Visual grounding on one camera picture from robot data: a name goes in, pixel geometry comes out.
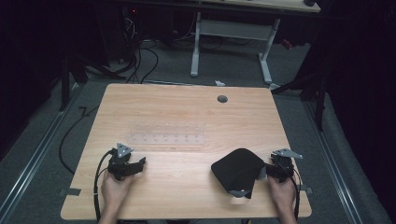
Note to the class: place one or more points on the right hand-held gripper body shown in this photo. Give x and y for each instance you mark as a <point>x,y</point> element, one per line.
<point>284,165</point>

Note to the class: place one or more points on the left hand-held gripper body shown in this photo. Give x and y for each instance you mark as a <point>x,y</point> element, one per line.
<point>120,160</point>

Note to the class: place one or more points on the black cloth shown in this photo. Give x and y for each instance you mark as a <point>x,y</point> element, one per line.
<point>238,171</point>

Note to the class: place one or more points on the person's right hand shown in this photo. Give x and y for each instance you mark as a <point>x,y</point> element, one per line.
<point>282,194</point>

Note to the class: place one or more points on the person's left hand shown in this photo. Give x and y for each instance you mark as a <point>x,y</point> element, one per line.
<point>115,189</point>

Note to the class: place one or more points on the grey tape strip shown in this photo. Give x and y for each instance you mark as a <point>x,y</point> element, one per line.
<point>71,192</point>
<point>306,189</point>

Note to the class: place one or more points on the clear plastic tray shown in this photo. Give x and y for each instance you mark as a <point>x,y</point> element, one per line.
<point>166,133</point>

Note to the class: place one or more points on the black stand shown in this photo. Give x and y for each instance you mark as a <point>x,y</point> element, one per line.
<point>319,102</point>
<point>64,84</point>

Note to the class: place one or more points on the white paper scrap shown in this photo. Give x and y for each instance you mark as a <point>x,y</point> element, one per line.
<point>219,83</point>

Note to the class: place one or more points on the red object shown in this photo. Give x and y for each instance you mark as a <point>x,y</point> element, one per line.
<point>287,44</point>

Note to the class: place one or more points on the dark computer tower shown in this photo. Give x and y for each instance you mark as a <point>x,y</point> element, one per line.
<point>115,31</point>

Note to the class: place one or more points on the white-legged desk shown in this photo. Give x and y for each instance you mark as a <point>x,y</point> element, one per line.
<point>233,29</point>

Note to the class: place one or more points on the black computer mouse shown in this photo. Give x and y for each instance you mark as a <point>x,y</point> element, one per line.
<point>309,2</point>

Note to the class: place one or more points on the metal floor rail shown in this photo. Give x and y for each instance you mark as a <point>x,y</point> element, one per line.
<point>336,168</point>
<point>34,155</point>

